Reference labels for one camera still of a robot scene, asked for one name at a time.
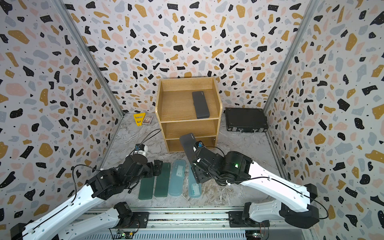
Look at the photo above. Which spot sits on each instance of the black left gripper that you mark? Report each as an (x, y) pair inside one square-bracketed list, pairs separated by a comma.
[(149, 165)]

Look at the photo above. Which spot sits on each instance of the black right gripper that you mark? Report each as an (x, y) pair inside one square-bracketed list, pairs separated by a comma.
[(197, 171)]

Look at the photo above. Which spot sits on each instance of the light teal pencil case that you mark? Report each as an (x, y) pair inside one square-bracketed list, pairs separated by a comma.
[(177, 178), (194, 189)]

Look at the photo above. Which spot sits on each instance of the dark grey pencil case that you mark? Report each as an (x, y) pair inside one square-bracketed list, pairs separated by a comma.
[(188, 143), (200, 104)]

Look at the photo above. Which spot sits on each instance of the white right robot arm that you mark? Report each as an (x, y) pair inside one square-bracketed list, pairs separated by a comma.
[(292, 202)]

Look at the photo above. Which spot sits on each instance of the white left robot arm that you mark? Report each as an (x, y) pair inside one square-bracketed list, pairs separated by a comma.
[(100, 187)]

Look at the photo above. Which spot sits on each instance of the dark green pencil case inner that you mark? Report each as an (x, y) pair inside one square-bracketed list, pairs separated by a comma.
[(162, 182)]

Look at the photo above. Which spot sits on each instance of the dark green pencil case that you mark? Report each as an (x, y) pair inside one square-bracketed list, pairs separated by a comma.
[(162, 182), (146, 188)]

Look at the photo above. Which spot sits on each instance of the dark green pencil case outer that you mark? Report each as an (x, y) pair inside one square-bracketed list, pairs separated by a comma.
[(146, 188)]

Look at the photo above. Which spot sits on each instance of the wooden three-tier shelf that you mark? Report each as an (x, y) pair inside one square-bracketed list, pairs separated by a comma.
[(176, 113)]

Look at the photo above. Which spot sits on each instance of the yellow plastic triangular holder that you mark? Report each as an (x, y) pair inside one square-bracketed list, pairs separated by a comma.
[(139, 118)]

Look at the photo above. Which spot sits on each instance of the black briefcase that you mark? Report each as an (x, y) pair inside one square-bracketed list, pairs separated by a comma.
[(246, 120)]

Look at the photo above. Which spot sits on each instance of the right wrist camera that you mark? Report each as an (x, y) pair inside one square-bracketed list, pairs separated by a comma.
[(198, 145)]

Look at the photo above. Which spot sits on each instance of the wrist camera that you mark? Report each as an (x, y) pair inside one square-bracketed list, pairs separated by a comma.
[(141, 149), (198, 145)]

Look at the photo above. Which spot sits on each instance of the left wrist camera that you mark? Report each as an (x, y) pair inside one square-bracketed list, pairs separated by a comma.
[(141, 149)]

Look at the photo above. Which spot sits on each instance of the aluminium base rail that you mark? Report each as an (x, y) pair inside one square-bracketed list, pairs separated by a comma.
[(198, 223)]

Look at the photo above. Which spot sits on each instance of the left corner aluminium post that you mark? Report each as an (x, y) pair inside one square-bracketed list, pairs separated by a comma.
[(62, 11)]

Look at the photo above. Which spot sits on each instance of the corner aluminium post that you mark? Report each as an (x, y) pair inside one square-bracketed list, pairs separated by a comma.
[(62, 11), (293, 48)]

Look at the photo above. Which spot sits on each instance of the right corner aluminium post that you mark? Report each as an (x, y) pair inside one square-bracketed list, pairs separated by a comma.
[(293, 48)]

